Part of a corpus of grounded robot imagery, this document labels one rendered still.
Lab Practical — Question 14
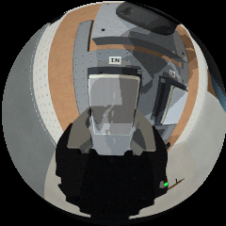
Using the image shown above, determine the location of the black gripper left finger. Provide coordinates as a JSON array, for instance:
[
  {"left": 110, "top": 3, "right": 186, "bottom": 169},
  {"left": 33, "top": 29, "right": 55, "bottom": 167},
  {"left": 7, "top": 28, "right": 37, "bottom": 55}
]
[{"left": 56, "top": 107, "right": 93, "bottom": 178}]

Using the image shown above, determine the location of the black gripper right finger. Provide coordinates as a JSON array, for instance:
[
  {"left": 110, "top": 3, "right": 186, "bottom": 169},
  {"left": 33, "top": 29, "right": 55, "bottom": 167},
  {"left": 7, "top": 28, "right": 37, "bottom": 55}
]
[{"left": 130, "top": 109, "right": 168, "bottom": 182}]

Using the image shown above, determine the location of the white label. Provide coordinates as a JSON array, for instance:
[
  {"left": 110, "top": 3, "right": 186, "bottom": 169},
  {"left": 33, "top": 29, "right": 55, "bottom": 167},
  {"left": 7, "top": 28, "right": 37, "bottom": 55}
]
[
  {"left": 169, "top": 70, "right": 175, "bottom": 78},
  {"left": 109, "top": 56, "right": 121, "bottom": 64}
]

